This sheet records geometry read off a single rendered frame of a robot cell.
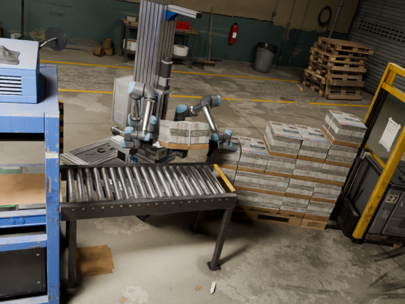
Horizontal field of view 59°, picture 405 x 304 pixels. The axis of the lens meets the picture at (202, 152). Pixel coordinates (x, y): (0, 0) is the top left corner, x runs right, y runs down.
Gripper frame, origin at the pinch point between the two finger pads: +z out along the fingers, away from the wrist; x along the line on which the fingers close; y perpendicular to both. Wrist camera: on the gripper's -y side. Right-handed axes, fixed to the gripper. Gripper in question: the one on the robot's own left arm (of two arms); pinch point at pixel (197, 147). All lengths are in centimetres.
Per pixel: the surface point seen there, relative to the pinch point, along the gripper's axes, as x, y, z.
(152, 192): 48, -29, 56
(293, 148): 16, 0, -98
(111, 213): 55, -40, 87
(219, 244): 41, -80, -8
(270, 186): -4, -43, -88
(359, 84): -407, 109, -617
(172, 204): 57, -36, 42
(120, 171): 18, -17, 75
